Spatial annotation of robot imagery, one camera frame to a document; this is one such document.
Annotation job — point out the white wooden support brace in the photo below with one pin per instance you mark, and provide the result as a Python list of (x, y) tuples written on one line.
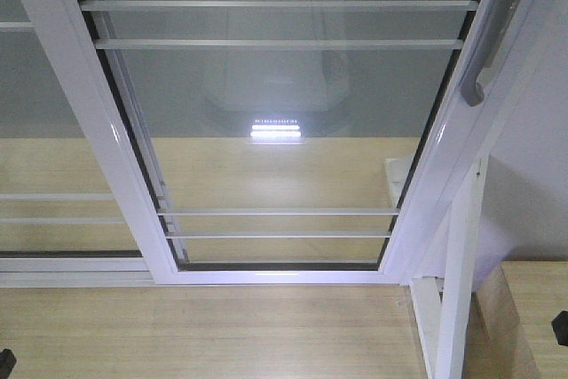
[(442, 281)]

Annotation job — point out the grey door pull handle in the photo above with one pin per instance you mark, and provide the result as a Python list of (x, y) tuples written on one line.
[(491, 18)]

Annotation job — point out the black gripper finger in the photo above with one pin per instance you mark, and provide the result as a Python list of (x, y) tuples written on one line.
[(7, 361), (560, 327)]

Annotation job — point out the white framed glass sliding door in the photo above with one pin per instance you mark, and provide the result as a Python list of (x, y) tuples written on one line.
[(276, 139)]

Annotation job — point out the white door frame post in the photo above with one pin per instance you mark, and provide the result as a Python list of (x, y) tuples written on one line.
[(502, 163)]

